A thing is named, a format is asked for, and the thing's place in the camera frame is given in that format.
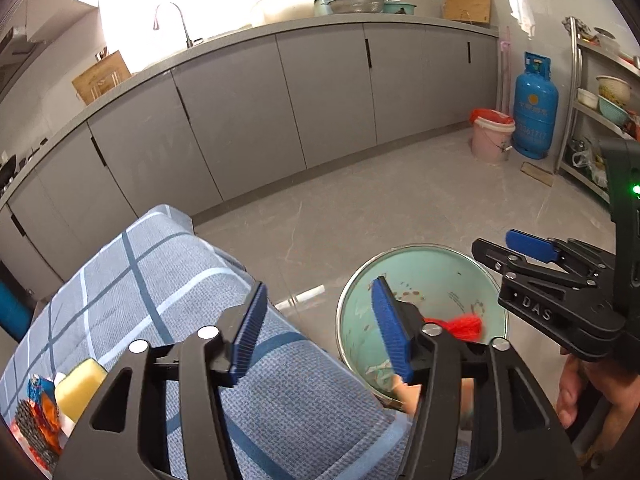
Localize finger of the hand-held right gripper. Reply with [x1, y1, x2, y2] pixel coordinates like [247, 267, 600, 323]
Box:
[505, 229, 613, 271]
[471, 239, 601, 288]

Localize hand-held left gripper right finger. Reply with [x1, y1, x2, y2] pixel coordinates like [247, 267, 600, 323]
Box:
[371, 276, 583, 480]

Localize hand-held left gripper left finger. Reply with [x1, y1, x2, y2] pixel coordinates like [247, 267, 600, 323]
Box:
[52, 281, 268, 480]

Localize green enamel basin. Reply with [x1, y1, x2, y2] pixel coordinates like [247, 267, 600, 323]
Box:
[336, 245, 510, 413]

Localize yellow sponge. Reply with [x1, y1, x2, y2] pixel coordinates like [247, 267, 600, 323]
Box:
[55, 358, 108, 423]

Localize blue orange snack wrapper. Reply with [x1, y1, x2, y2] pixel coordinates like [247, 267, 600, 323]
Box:
[27, 375, 63, 431]

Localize person's right hand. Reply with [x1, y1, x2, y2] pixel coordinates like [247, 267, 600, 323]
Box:
[556, 352, 640, 456]

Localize brown flat board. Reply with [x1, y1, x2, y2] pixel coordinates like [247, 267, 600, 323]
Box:
[521, 161, 555, 187]

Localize blue checked tablecloth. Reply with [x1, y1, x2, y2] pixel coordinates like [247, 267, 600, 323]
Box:
[0, 204, 416, 480]

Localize pink bucket with red bag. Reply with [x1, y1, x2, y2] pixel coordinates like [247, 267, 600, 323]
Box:
[470, 107, 516, 163]

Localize blue gas cylinder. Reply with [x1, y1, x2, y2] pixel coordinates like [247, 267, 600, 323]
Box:
[0, 280, 33, 341]
[514, 51, 559, 160]

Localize green bowl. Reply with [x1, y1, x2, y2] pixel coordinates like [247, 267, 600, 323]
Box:
[598, 96, 630, 127]

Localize steel shelf rack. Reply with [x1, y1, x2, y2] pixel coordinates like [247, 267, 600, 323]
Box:
[556, 15, 640, 206]

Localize patterned bowl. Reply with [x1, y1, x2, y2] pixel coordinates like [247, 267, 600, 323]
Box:
[596, 76, 633, 106]

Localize grey kitchen counter cabinets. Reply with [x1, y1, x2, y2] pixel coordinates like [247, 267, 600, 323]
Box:
[0, 12, 501, 301]

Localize wooden cutting board on rack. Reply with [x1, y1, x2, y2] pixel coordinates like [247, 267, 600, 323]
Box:
[71, 50, 133, 106]

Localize blue tray with metal colander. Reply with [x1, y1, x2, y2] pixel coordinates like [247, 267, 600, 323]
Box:
[314, 0, 386, 16]

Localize steel gooseneck faucet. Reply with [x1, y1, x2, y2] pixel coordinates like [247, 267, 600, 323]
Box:
[152, 2, 203, 50]

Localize white plastic basin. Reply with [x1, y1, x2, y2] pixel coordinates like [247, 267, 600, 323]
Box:
[250, 0, 318, 26]

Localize bright window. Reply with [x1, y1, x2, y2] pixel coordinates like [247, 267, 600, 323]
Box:
[75, 0, 261, 71]

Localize black range hood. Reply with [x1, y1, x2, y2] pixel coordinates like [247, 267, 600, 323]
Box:
[0, 27, 43, 93]

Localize pink mop handle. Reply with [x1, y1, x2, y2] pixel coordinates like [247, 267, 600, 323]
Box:
[497, 25, 511, 116]

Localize grey upper wall cabinet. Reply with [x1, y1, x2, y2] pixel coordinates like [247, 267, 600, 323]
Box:
[22, 0, 101, 43]

